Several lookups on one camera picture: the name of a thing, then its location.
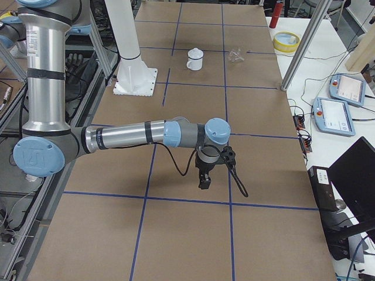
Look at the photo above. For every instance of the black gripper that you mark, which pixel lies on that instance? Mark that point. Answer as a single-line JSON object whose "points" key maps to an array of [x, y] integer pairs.
{"points": [[206, 168]]}

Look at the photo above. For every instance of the clear plastic funnel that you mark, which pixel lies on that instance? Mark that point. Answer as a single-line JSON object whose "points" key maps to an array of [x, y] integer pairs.
{"points": [[235, 55]]}

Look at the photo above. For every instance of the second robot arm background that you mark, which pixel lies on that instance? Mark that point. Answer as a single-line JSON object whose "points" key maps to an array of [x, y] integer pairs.
{"points": [[12, 31]]}

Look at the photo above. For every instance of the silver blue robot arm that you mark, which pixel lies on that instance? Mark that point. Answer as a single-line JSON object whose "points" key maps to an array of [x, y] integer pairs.
{"points": [[48, 142]]}

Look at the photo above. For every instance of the orange connector board lower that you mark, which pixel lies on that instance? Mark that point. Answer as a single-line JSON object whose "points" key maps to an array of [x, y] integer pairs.
{"points": [[305, 143]]}

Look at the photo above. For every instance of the orange connector board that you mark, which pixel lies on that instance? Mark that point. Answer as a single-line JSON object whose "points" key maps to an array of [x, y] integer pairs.
{"points": [[299, 121], [305, 143]]}

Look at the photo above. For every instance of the orange connector board upper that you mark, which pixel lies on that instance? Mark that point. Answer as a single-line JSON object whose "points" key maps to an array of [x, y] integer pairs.
{"points": [[299, 121]]}

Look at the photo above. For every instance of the black computer box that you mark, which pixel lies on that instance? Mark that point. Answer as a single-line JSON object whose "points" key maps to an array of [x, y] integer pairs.
{"points": [[322, 188]]}

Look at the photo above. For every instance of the white enamel mug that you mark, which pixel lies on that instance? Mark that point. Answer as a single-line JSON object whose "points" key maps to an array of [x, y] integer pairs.
{"points": [[195, 63]]}

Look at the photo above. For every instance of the lower teach pendant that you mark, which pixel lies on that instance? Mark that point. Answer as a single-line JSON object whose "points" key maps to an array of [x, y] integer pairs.
{"points": [[333, 116]]}

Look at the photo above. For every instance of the teach pendant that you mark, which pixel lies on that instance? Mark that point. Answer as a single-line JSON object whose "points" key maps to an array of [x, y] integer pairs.
{"points": [[333, 116], [348, 88]]}

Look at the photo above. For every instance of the black monitor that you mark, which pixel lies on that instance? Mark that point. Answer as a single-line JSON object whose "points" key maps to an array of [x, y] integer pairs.
{"points": [[352, 175]]}

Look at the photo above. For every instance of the yellow tape roll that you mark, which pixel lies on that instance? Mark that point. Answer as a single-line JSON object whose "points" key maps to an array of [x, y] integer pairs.
{"points": [[286, 42]]}

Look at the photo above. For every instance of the upper teach pendant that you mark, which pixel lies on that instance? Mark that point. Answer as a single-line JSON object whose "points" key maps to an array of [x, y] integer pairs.
{"points": [[348, 88]]}

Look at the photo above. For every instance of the red cylinder bottle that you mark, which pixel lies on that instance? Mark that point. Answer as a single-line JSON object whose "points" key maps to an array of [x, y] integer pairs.
{"points": [[276, 14]]}

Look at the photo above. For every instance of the wooden plank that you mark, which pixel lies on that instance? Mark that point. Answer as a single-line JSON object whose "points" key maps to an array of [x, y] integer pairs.
{"points": [[363, 53]]}

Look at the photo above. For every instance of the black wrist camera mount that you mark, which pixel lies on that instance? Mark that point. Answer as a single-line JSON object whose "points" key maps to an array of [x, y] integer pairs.
{"points": [[228, 157]]}

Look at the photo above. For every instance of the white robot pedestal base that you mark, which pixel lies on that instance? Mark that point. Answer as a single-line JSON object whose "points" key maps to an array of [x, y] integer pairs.
{"points": [[134, 77]]}

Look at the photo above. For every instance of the aluminium frame post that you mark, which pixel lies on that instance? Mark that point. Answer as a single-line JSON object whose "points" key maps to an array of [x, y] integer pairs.
{"points": [[306, 40]]}

